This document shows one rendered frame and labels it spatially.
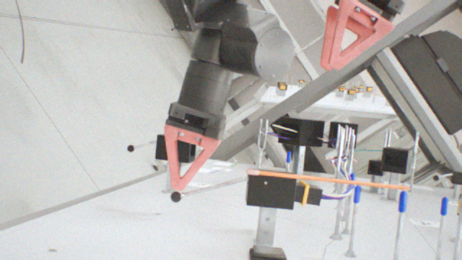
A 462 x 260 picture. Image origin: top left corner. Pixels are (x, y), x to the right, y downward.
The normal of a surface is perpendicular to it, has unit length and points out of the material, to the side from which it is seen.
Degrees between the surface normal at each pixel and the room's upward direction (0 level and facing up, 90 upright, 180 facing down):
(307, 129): 51
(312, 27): 90
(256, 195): 81
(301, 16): 90
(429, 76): 90
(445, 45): 90
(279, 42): 59
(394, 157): 100
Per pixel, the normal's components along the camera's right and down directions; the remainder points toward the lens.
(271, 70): 0.62, 0.23
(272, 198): 0.00, 0.05
